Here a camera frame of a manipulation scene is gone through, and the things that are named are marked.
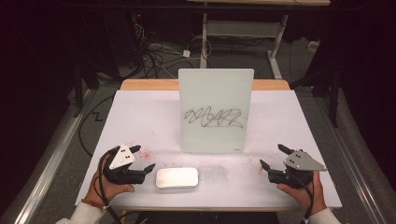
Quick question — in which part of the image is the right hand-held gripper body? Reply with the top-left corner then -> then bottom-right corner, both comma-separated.
267,149 -> 328,189

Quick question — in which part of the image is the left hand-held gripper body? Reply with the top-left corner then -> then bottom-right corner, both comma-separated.
102,144 -> 148,185

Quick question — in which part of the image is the white board eraser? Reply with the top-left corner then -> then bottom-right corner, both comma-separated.
155,166 -> 200,189

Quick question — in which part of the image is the person's left hand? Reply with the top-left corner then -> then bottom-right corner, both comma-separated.
85,154 -> 135,207

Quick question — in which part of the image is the person's right hand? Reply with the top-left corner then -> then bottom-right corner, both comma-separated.
276,170 -> 328,217

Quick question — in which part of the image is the white table mat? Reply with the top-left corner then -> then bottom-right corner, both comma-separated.
75,89 -> 343,209

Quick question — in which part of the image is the black metal stand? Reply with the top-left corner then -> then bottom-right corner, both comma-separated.
289,66 -> 342,129
72,60 -> 102,119

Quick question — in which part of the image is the scribbled glass whiteboard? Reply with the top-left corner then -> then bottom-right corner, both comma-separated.
177,68 -> 255,155

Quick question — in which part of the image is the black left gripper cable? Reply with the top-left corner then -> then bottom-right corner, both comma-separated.
98,147 -> 123,224

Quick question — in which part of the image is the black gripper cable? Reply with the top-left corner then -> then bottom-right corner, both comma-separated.
288,171 -> 315,224
98,147 -> 123,224

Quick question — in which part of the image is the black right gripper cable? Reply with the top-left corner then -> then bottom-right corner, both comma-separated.
288,171 -> 315,224

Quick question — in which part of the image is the aluminium floor rail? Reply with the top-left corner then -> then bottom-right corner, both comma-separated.
306,90 -> 396,224
0,88 -> 98,224

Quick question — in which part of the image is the black floor cable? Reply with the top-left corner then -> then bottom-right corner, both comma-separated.
78,93 -> 117,159

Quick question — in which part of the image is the beaded bracelet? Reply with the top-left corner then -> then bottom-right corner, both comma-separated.
80,198 -> 110,211

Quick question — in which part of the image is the tangle of floor cables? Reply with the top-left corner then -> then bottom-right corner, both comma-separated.
129,12 -> 208,80

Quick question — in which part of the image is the white metal desk frame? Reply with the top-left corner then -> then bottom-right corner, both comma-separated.
186,0 -> 332,79

